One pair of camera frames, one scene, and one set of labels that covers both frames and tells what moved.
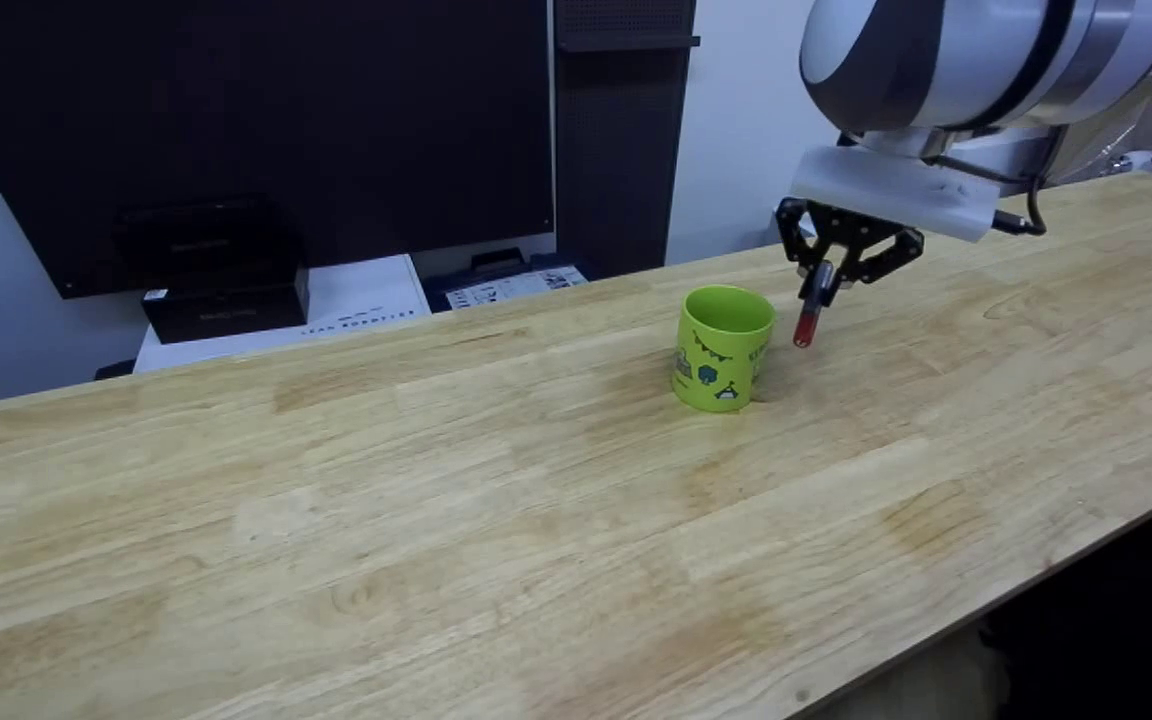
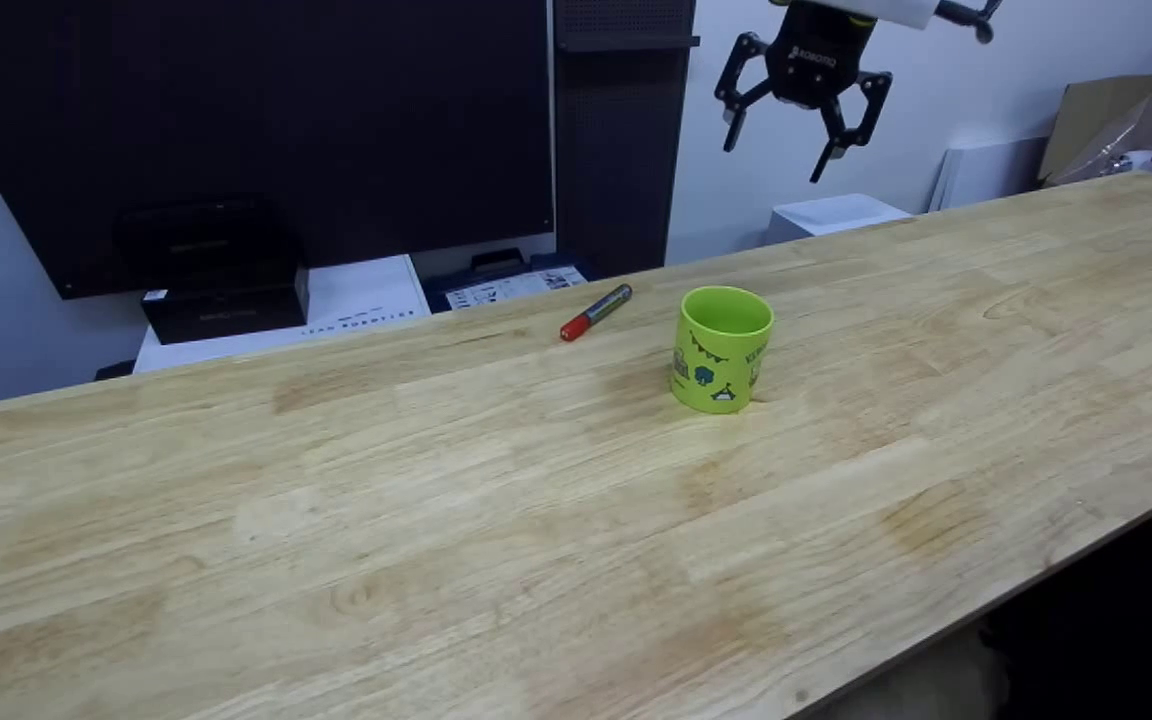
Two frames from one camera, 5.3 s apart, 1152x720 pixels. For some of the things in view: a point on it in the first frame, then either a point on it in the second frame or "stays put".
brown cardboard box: x=1148 y=120 stays put
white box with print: x=339 y=299 stays put
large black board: x=388 y=127 stays put
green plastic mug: x=723 y=344 stays put
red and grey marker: x=814 y=307 -> x=579 y=326
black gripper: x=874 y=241 -> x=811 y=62
